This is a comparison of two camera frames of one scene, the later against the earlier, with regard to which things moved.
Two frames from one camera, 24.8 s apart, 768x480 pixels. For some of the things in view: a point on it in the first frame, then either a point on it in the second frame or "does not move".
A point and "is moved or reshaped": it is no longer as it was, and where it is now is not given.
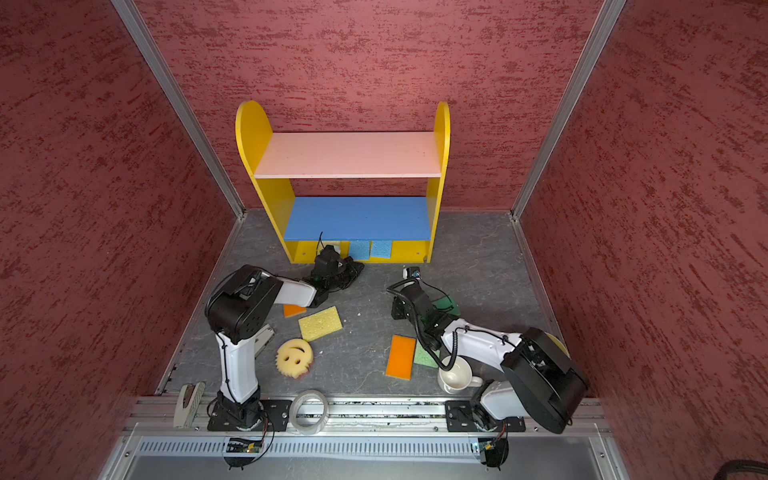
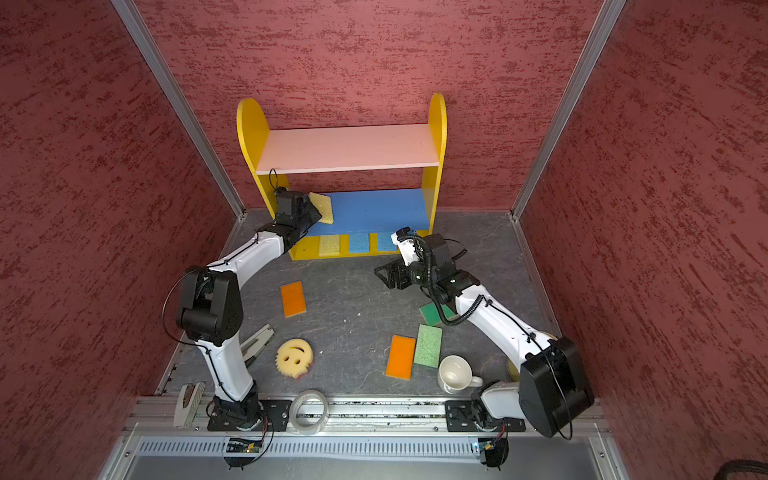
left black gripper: (351, 264) → (315, 215)
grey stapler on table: (263, 338) does not move
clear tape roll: (293, 418) does not move
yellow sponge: (319, 324) → (323, 205)
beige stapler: (191, 397) does not move
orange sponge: (400, 363) does not move
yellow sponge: (344, 249) is moved or reshaped
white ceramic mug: (459, 377) does not move
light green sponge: (423, 357) does not move
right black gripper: (398, 305) → (393, 268)
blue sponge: (381, 248) is moved or reshaped
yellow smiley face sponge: (294, 357) does not move
